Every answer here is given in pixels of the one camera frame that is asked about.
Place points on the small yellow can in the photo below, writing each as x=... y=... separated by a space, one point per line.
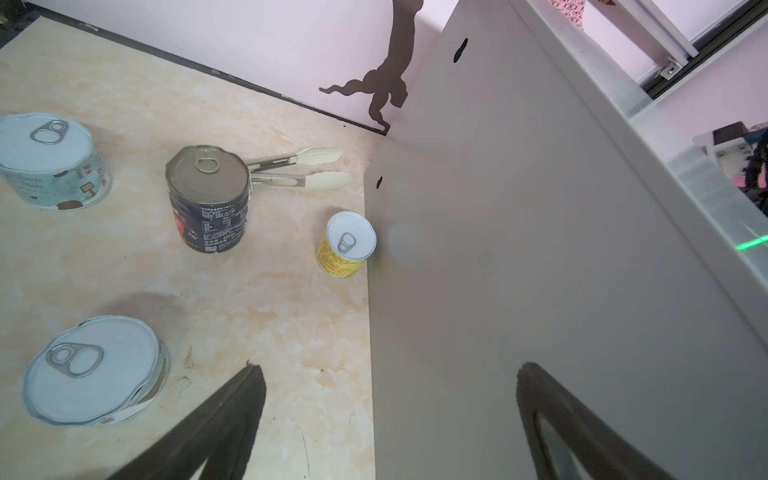
x=349 y=240

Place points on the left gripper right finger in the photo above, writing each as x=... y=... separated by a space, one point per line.
x=569 y=441

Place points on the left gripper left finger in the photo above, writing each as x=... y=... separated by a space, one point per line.
x=216 y=438

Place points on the teal short can left middle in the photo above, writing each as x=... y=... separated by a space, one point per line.
x=102 y=372

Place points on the grey metal cabinet counter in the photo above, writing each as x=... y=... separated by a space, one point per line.
x=532 y=204

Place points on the light teal short can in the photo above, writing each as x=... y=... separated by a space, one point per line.
x=51 y=162

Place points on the metal tongs cream tips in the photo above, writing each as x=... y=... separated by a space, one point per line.
x=307 y=168

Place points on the dark navy tall can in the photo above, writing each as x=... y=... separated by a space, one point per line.
x=209 y=192

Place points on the aluminium rail back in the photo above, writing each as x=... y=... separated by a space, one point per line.
x=644 y=23

